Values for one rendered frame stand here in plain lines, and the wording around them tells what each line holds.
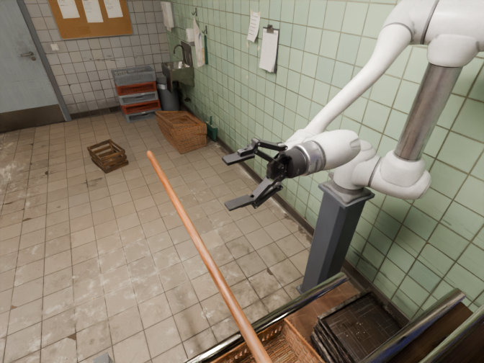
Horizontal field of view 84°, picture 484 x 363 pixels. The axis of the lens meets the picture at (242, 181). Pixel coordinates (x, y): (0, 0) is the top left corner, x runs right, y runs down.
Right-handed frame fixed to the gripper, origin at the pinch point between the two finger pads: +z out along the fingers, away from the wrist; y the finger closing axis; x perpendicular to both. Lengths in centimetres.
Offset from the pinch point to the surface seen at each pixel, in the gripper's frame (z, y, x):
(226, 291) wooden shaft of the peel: 6.4, 28.2, -8.6
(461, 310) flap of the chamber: -24, 8, -43
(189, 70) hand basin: -112, 66, 347
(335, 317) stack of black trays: -36, 69, -18
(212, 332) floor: -1, 149, 36
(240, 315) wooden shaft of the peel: 6.4, 28.2, -16.2
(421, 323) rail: -13.4, 5.9, -41.6
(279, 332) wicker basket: -20, 89, -5
